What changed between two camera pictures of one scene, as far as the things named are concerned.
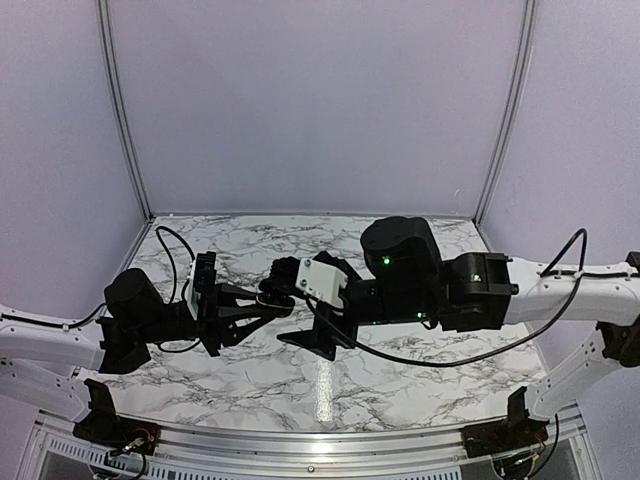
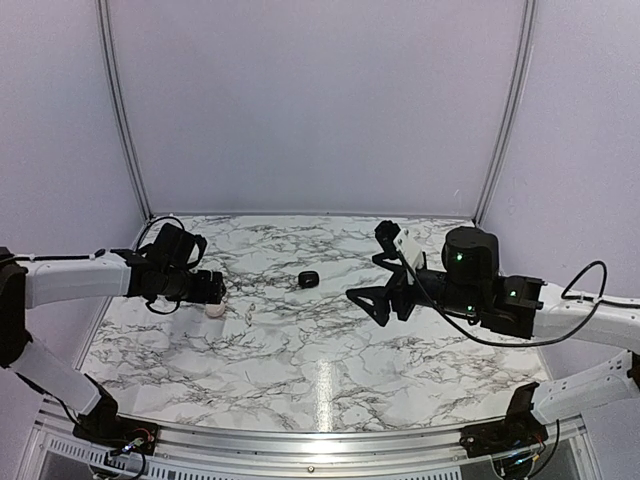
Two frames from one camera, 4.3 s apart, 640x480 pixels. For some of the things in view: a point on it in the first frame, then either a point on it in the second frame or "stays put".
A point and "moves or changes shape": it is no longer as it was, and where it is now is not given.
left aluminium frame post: x=111 y=56 stays put
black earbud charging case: x=268 y=294 moves or changes shape
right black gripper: x=319 y=340 -> x=380 y=295
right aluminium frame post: x=490 y=188 stays put
